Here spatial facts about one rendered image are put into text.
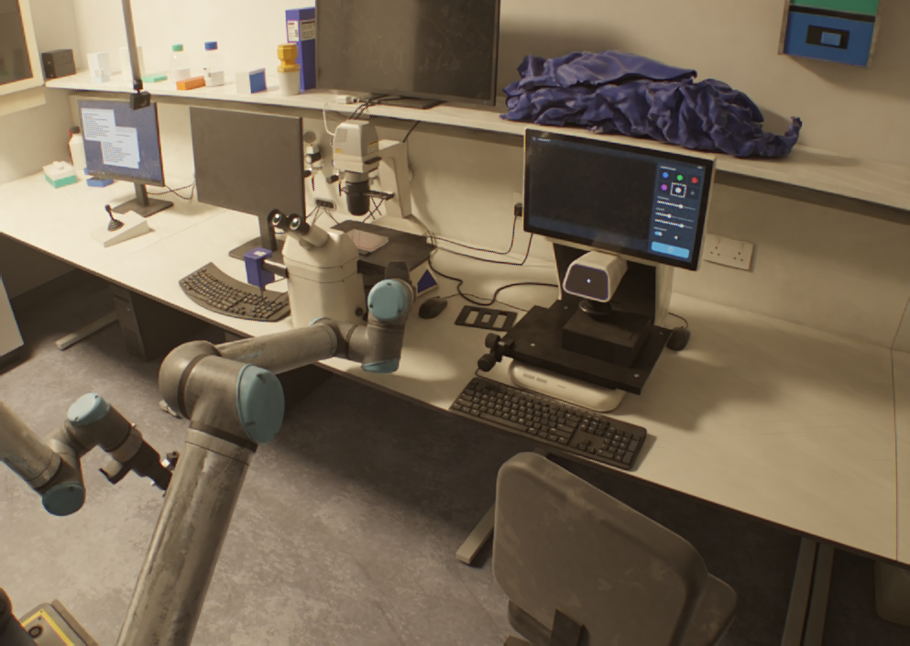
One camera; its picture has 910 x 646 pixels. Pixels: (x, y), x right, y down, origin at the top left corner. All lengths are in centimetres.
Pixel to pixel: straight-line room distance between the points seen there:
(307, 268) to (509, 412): 64
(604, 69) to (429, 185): 80
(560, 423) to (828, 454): 63
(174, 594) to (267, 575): 118
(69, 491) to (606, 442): 113
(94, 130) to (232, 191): 98
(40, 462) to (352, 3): 166
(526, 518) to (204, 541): 53
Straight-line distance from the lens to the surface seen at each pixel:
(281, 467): 257
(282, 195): 215
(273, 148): 213
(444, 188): 237
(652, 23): 211
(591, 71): 196
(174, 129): 339
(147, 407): 306
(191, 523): 105
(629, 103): 180
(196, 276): 227
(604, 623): 120
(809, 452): 162
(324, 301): 176
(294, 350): 141
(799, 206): 200
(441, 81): 212
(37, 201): 359
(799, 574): 234
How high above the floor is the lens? 171
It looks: 29 degrees down
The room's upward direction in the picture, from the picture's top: straight up
